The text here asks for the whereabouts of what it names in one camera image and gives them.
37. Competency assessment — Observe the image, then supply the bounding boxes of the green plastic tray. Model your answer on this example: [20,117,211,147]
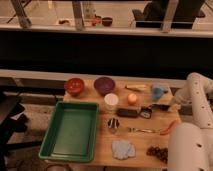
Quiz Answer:
[39,101,99,163]

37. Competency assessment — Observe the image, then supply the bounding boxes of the red bowl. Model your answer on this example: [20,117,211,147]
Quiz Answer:
[64,78,85,96]

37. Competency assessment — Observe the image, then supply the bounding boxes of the purple bowl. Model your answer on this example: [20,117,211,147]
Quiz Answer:
[94,77,115,96]

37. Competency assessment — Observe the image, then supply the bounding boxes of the black chair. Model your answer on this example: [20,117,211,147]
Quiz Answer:
[0,92,41,171]

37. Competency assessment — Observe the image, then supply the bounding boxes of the small black square box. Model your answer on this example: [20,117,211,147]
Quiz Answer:
[139,107,152,119]

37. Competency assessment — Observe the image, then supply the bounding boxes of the black rectangular case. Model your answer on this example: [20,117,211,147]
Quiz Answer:
[116,108,138,118]

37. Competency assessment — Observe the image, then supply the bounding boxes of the black brush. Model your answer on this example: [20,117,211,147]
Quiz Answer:
[149,104,170,111]

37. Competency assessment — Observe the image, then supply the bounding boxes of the white paper cup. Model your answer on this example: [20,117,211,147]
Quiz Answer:
[104,93,119,111]

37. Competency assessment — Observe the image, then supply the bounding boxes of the light blue sponge cloth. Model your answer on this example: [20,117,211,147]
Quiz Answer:
[112,140,136,160]

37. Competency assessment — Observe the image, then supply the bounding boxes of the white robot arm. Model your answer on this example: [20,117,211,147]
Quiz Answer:
[167,73,213,171]

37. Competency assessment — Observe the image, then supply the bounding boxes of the background dark bowl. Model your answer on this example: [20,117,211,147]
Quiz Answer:
[102,17,113,27]

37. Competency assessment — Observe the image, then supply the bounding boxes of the dark grape bunch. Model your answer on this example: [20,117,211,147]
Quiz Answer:
[146,146,168,163]

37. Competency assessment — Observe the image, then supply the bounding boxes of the orange round fruit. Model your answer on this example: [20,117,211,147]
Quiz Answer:
[127,93,137,105]

